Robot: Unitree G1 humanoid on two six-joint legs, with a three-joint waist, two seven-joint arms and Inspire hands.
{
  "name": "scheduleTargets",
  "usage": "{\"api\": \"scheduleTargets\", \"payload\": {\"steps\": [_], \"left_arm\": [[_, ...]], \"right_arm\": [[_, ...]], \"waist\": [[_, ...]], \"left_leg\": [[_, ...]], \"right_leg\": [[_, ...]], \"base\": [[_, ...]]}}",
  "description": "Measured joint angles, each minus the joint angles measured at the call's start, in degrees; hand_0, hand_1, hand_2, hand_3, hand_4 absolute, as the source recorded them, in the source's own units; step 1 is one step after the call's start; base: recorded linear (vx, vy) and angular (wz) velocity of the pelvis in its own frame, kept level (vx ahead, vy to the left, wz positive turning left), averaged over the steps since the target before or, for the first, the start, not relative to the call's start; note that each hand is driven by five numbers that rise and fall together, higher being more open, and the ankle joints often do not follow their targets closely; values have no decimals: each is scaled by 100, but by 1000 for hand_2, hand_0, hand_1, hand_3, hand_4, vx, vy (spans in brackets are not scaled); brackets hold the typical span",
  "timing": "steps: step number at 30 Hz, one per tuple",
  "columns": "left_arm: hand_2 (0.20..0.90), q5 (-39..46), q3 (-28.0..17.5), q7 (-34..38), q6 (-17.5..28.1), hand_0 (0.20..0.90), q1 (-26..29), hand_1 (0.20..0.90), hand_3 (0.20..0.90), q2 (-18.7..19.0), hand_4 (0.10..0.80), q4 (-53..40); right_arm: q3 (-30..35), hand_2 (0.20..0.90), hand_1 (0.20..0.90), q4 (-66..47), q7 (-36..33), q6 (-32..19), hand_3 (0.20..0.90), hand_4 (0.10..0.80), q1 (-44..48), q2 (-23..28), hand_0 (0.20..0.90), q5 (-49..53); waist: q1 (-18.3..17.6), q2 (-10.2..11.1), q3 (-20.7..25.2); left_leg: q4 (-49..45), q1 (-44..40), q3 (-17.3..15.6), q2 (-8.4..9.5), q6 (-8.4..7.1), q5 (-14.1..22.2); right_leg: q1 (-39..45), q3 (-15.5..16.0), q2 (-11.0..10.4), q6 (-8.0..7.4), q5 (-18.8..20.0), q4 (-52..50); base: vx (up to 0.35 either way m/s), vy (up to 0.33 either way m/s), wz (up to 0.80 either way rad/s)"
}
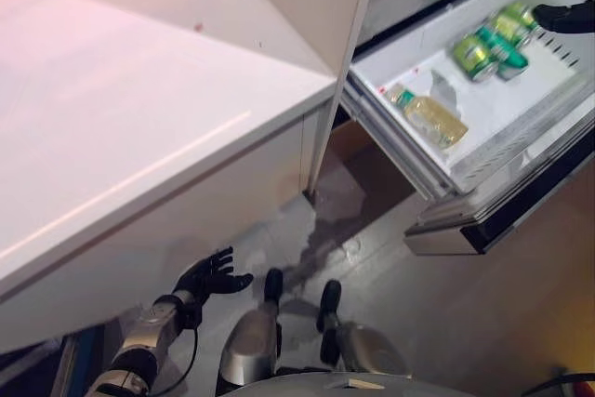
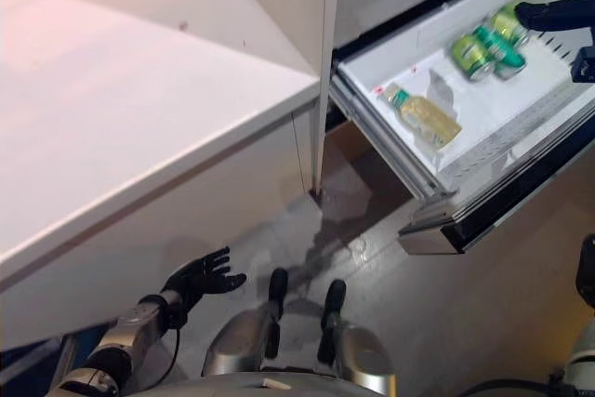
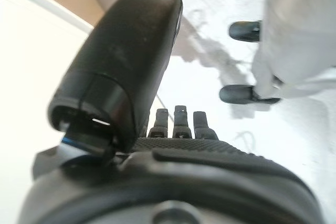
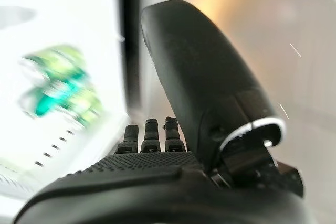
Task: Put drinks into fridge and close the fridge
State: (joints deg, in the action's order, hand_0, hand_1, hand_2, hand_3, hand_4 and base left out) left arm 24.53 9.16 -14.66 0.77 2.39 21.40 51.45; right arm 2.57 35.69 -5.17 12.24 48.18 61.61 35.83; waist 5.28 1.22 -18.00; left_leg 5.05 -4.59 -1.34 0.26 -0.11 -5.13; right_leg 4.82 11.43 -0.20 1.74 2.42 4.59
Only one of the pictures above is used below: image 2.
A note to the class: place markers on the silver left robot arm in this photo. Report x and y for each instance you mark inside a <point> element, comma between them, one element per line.
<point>125,332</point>

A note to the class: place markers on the dark green drink can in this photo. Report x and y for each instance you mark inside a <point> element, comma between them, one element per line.
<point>495,46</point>

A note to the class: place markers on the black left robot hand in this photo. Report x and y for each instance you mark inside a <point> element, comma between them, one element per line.
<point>200,278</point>

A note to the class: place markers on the light green drink can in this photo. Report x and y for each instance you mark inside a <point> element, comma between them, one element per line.
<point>506,20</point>
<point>467,55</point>

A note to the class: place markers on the white fridge drawer bin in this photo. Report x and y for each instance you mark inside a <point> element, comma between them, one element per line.
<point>502,109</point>

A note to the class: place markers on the yellow tea bottle white cap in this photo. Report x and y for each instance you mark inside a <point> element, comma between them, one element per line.
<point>423,118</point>

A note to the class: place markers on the tall white cabinet panel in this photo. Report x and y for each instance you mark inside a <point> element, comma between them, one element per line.
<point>288,6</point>

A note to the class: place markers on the metal drawer slide rail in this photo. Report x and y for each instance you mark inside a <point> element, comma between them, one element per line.
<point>386,150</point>

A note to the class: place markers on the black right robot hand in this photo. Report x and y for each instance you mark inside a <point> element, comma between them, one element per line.
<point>567,13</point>

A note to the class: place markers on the silver right robot leg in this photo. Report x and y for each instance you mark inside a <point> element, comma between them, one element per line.
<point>358,350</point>

